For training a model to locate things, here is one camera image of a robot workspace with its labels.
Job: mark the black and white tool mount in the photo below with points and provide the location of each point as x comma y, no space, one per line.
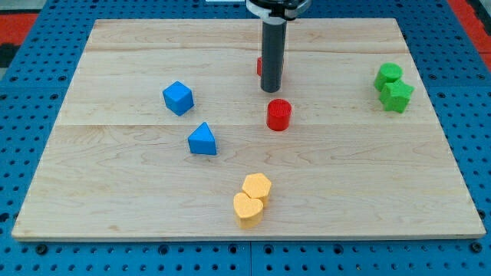
284,9

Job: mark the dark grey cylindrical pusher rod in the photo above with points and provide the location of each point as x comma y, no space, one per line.
273,46

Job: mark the red cylinder block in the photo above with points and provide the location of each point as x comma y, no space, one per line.
278,114

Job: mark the red star block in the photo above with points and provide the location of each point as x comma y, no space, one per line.
259,66

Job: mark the green star block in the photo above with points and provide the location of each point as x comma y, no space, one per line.
396,96

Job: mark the blue cube block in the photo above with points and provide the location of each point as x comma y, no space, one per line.
178,98

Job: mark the green cylinder block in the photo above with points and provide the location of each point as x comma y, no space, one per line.
387,73

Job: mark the blue triangle block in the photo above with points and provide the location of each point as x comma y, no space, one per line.
202,141

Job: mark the light wooden board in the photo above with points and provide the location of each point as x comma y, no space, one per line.
117,165

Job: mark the yellow hexagon block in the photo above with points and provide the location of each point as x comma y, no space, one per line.
257,186

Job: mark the yellow heart block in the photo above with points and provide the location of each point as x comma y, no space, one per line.
248,211

